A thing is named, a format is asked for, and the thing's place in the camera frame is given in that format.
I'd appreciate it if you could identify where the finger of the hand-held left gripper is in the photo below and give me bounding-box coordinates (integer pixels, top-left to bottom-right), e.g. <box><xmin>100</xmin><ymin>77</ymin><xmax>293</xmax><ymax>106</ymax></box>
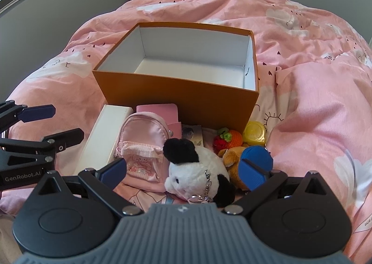
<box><xmin>0</xmin><ymin>128</ymin><xmax>85</xmax><ymax>154</ymax></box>
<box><xmin>0</xmin><ymin>101</ymin><xmax>56</xmax><ymax>134</ymax></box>

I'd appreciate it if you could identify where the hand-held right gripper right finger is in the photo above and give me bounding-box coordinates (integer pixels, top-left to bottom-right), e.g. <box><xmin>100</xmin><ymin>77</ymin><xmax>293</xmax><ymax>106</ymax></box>
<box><xmin>222</xmin><ymin>145</ymin><xmax>335</xmax><ymax>216</ymax></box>

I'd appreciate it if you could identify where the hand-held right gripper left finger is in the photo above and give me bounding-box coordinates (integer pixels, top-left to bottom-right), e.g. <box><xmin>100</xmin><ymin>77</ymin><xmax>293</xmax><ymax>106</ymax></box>
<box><xmin>29</xmin><ymin>158</ymin><xmax>144</xmax><ymax>216</ymax></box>

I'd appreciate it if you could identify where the yellow tape measure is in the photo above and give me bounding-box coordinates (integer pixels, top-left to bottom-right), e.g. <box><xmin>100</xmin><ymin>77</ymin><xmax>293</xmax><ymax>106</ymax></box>
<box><xmin>242</xmin><ymin>121</ymin><xmax>266</xmax><ymax>147</ymax></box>

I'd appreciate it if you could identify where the long white box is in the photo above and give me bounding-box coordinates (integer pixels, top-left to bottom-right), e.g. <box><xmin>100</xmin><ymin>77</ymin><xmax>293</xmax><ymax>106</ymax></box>
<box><xmin>74</xmin><ymin>105</ymin><xmax>134</xmax><ymax>176</ymax></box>

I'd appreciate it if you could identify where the red crochet strawberry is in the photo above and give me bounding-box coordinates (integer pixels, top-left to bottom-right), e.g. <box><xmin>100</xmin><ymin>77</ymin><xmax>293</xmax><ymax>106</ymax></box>
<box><xmin>213</xmin><ymin>127</ymin><xmax>233</xmax><ymax>152</ymax></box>

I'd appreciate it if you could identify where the pink mini backpack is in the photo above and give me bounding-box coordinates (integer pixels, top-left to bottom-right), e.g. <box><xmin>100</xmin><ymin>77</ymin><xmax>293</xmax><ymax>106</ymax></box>
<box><xmin>116</xmin><ymin>112</ymin><xmax>169</xmax><ymax>180</ymax></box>

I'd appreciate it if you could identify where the black and white panda plush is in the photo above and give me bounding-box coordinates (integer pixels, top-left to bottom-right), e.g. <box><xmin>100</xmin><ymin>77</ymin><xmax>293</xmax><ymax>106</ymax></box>
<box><xmin>163</xmin><ymin>137</ymin><xmax>236</xmax><ymax>208</ymax></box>

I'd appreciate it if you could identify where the photo book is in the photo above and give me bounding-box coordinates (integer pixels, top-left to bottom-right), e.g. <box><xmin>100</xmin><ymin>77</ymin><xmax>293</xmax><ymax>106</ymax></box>
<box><xmin>181</xmin><ymin>124</ymin><xmax>204</xmax><ymax>147</ymax></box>

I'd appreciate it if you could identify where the pink case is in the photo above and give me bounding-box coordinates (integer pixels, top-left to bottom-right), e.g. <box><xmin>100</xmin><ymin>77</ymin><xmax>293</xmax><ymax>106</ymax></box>
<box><xmin>136</xmin><ymin>103</ymin><xmax>182</xmax><ymax>139</ymax></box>

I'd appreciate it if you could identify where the orange cardboard box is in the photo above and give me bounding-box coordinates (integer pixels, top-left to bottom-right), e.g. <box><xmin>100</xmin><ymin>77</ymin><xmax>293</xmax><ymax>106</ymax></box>
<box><xmin>92</xmin><ymin>22</ymin><xmax>260</xmax><ymax>134</ymax></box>

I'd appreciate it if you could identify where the brown plush toy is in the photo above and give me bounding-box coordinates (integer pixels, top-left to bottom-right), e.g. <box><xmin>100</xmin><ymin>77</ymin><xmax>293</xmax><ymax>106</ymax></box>
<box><xmin>218</xmin><ymin>146</ymin><xmax>247</xmax><ymax>190</ymax></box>

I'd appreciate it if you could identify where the pink printed blanket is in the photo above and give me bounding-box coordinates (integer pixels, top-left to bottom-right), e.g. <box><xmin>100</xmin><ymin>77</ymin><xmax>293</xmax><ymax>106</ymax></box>
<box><xmin>0</xmin><ymin>0</ymin><xmax>372</xmax><ymax>261</ymax></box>

